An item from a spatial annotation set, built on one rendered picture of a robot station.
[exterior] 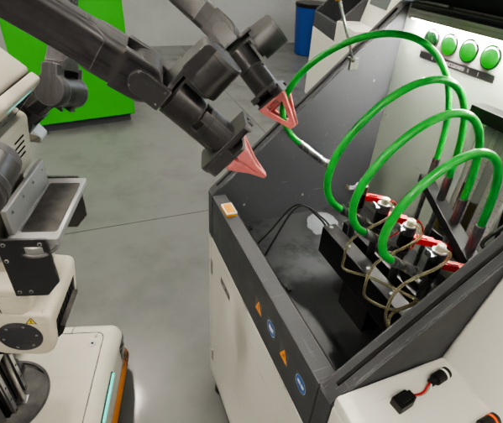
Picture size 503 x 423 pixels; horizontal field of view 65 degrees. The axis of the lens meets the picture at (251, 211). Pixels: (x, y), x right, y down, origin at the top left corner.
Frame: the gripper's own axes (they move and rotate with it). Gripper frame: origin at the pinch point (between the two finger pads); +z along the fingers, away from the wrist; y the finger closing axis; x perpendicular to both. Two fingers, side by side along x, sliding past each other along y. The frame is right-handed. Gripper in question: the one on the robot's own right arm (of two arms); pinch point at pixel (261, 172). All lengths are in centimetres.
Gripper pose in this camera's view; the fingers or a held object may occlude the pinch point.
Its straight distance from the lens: 67.9
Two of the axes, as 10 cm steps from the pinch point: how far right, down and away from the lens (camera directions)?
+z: 7.0, 5.4, 4.6
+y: 7.1, -6.1, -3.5
